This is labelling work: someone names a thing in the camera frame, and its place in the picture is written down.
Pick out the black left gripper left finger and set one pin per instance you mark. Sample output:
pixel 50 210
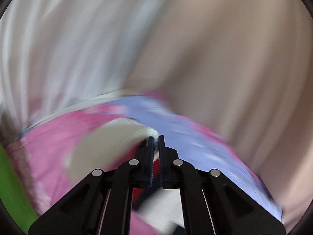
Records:
pixel 101 203

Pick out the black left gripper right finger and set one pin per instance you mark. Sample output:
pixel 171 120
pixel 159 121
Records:
pixel 211 202

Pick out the white red black knit sweater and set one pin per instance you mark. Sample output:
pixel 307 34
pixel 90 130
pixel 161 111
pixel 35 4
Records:
pixel 155 210

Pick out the pink floral bed sheet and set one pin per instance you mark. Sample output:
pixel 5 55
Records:
pixel 38 155

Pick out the green plush pillow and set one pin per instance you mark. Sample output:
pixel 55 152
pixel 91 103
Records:
pixel 16 209

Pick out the beige curtain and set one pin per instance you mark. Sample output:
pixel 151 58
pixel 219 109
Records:
pixel 244 69

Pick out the white satin curtain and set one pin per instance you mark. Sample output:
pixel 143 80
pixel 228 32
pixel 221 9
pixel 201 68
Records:
pixel 56 53

